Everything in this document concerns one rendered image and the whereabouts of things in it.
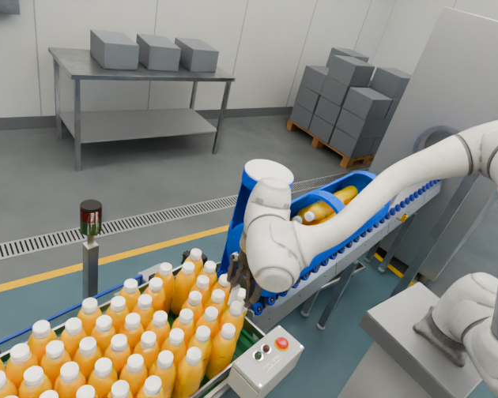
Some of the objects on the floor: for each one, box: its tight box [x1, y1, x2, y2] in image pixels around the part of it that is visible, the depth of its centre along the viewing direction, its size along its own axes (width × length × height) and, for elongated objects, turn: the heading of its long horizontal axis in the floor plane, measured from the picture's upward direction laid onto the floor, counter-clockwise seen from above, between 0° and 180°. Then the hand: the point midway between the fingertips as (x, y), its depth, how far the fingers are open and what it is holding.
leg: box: [378, 212, 417, 272], centre depth 314 cm, size 6×6×63 cm
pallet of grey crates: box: [286, 47, 412, 169], centre depth 519 cm, size 120×80×119 cm
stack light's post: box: [83, 241, 99, 301], centre depth 155 cm, size 4×4×110 cm
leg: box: [316, 260, 359, 330], centre depth 246 cm, size 6×6×63 cm
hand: (239, 300), depth 113 cm, fingers closed on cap, 4 cm apart
